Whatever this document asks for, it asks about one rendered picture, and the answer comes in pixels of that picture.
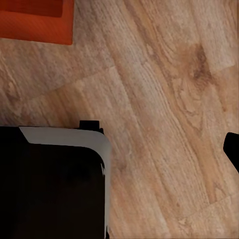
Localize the storage box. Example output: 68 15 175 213
0 0 74 45

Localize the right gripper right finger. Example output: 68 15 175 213
223 132 239 172

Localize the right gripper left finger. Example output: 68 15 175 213
0 132 26 193

